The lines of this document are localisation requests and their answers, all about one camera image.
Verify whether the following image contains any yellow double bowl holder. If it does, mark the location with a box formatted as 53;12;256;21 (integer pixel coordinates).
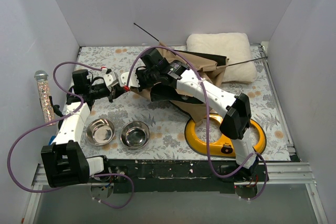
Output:
184;113;267;158

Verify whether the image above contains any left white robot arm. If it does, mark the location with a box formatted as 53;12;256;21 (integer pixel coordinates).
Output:
41;68;125;188

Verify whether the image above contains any purple cable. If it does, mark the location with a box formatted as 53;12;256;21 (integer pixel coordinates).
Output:
7;61;135;209
128;46;268;201

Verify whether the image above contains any left steel bowl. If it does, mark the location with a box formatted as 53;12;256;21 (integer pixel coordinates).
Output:
86;119;115;146

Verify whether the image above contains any blue green toy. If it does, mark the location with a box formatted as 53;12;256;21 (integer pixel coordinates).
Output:
49;135;56;145

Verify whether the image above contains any right steel bowl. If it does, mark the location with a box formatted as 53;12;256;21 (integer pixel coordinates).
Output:
120;121;150;150

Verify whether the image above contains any steel bowl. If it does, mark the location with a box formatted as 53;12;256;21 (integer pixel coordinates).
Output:
120;121;150;150
86;119;115;146

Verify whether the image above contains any cream fluffy pillow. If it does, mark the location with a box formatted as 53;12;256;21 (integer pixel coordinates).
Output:
186;33;257;83

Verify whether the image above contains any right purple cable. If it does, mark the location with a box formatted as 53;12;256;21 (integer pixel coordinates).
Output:
128;46;268;201

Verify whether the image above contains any glitter toy microphone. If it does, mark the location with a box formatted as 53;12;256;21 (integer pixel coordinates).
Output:
34;70;55;125

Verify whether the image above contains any black tent pole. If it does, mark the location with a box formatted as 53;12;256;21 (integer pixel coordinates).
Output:
226;56;268;67
133;23;165;46

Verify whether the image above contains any beige fabric pet tent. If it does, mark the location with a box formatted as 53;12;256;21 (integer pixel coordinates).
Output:
130;45;227;125

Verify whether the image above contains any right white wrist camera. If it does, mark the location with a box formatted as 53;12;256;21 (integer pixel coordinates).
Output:
119;71;140;89

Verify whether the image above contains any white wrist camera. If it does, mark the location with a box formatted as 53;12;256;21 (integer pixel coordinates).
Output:
101;67;119;90
119;71;140;89

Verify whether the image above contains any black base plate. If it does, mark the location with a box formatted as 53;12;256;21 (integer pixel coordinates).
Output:
46;157;301;195

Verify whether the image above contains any aluminium frame rail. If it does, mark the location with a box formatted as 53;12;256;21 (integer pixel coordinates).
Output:
22;162;328;223

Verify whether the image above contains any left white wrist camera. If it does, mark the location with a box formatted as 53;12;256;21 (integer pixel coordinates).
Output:
101;67;119;90

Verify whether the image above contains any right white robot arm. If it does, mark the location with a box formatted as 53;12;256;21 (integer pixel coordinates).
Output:
127;46;259;181

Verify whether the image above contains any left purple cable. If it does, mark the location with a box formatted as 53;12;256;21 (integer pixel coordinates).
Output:
7;61;135;209

